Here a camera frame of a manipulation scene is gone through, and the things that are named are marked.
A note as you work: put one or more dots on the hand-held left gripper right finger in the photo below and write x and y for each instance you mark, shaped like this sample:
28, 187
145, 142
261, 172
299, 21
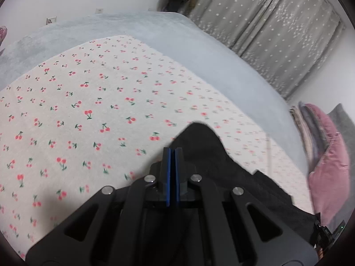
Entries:
177, 177

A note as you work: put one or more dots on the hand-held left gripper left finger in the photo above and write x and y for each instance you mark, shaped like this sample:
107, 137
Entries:
166, 177

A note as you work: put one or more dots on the black long coat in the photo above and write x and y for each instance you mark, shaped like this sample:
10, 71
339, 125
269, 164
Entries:
249, 180

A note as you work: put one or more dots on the pink velvet pillow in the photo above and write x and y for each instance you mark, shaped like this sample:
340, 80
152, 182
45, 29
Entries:
330, 171

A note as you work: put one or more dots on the stack of folded blankets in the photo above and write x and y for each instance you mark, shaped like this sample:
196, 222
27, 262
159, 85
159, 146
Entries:
303, 127

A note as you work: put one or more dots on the cherry print bed sheet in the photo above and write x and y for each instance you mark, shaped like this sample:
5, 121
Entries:
83, 102

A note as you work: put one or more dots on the grey quilted headboard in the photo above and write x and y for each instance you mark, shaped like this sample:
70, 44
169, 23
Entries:
339, 116

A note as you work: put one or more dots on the light grey bed blanket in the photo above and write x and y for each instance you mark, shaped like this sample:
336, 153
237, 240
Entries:
194, 47

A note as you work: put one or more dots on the grey star print curtain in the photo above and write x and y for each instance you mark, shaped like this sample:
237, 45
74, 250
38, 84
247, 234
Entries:
271, 33

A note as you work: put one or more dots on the dark hanging trousers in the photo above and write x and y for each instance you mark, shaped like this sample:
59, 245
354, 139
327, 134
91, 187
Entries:
176, 1

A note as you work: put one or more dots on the pink floral cloth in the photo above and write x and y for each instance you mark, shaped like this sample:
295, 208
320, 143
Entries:
2, 33

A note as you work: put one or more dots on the white wall socket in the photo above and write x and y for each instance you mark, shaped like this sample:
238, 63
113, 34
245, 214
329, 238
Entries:
99, 10
51, 20

